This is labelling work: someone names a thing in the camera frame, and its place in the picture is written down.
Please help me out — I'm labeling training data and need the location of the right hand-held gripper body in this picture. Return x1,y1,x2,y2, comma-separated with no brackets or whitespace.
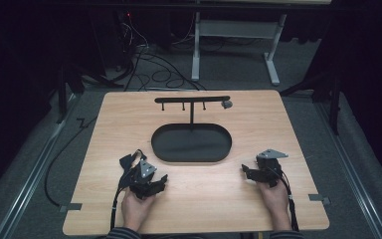
254,148,289,188

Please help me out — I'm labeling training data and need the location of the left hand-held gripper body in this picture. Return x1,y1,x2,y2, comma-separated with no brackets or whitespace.
118,148,162,200

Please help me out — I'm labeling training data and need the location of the black key holder stand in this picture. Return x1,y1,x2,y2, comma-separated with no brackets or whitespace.
150,96,233,164

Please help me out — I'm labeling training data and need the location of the person's left hand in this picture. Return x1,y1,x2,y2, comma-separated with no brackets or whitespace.
120,187,156,232

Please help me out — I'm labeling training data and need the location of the person's right hand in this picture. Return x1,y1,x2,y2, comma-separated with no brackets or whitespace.
256,179,293,231

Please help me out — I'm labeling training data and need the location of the grey tape strip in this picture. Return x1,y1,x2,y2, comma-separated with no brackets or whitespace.
59,202,84,214
307,193,331,206

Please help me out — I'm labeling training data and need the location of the black metal stand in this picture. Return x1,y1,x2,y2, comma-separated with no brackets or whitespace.
279,71,342,136
55,63,125,124

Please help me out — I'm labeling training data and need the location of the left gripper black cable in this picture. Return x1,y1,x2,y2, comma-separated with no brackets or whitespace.
109,177,128,231

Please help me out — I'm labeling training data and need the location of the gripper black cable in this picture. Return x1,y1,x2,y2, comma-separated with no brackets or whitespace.
277,168,300,232
109,177,128,231

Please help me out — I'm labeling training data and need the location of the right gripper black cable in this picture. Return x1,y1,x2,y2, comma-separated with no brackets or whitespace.
277,168,300,232

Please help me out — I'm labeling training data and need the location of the black floor cable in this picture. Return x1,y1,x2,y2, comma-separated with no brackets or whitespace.
44,116,97,207

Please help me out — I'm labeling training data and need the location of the metal floor rail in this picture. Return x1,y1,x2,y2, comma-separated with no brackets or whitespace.
0,94,81,239
312,101,382,239

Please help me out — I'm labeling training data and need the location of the tangle of black floor cables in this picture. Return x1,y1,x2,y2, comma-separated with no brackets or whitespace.
113,13,208,92

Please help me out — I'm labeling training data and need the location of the white metal desk frame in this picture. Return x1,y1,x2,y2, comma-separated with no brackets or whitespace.
191,11,287,87

